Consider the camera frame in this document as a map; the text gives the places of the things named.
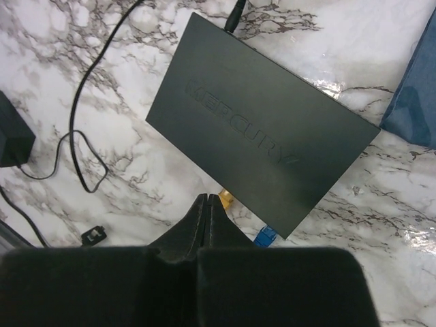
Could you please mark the black network switch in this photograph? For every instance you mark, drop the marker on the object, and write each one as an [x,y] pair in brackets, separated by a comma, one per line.
[270,138]

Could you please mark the blue cloth placemat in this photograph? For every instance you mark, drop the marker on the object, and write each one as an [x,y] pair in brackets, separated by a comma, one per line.
[411,112]

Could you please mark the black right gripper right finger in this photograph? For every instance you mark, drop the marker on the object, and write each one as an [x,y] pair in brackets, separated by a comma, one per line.
[296,286]

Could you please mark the black power adapter brick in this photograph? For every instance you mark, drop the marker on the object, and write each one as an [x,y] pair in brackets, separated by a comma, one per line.
[17,139]

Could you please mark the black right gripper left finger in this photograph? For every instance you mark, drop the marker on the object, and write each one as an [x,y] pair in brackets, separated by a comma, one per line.
[153,285]

